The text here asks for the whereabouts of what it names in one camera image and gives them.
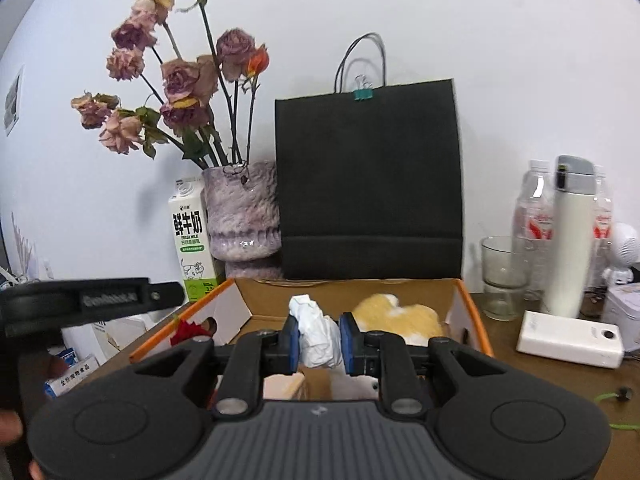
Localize clear drinking glass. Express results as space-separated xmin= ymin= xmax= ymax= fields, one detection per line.
xmin=480 ymin=235 xmax=530 ymax=321

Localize person's left hand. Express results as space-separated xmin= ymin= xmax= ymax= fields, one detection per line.
xmin=0 ymin=353 xmax=72 ymax=480

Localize teal binder clip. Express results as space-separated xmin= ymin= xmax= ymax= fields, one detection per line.
xmin=354 ymin=87 xmax=373 ymax=102

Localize dried rose bouquet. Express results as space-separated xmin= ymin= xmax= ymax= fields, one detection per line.
xmin=70 ymin=0 xmax=270 ymax=170

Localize right plastic water bottle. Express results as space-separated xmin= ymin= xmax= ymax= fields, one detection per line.
xmin=587 ymin=165 xmax=613 ymax=289

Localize black paper shopping bag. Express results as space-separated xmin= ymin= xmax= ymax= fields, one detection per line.
xmin=274 ymin=63 xmax=464 ymax=280

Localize cream yellow plug adapter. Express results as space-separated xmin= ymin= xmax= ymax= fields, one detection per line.
xmin=262 ymin=372 xmax=306 ymax=401

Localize red artificial rose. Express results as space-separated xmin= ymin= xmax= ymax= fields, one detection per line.
xmin=169 ymin=320 xmax=213 ymax=347

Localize red pumpkin cardboard box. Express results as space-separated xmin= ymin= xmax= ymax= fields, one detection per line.
xmin=128 ymin=276 xmax=497 ymax=403

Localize white power bank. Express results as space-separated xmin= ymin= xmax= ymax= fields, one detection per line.
xmin=516 ymin=311 xmax=625 ymax=370

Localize green black neckband earphones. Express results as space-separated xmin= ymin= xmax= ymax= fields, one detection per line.
xmin=593 ymin=386 xmax=640 ymax=432

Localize white tissue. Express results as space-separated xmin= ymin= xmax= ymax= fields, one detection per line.
xmin=288 ymin=295 xmax=342 ymax=368

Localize white thermos bottle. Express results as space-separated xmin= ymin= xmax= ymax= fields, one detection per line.
xmin=542 ymin=155 xmax=596 ymax=318

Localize plastic water bottle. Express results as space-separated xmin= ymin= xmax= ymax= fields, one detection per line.
xmin=587 ymin=165 xmax=613 ymax=289
xmin=512 ymin=160 xmax=554 ymax=301

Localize left plastic water bottle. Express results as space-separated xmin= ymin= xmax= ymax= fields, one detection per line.
xmin=512 ymin=160 xmax=554 ymax=301

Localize white round tin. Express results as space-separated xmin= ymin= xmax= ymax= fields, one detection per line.
xmin=601 ymin=283 xmax=640 ymax=353

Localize purple ceramic vase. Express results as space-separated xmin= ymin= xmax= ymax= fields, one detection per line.
xmin=203 ymin=162 xmax=282 ymax=280

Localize blue white medicine box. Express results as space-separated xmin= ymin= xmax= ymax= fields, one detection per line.
xmin=43 ymin=356 xmax=100 ymax=399

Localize white and yellow plush sheep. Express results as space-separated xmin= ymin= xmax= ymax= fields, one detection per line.
xmin=329 ymin=294 xmax=446 ymax=401

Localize white round speaker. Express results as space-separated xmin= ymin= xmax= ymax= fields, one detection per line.
xmin=603 ymin=222 xmax=640 ymax=287

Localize white green milk carton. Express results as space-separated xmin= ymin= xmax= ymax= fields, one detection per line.
xmin=168 ymin=177 xmax=224 ymax=301

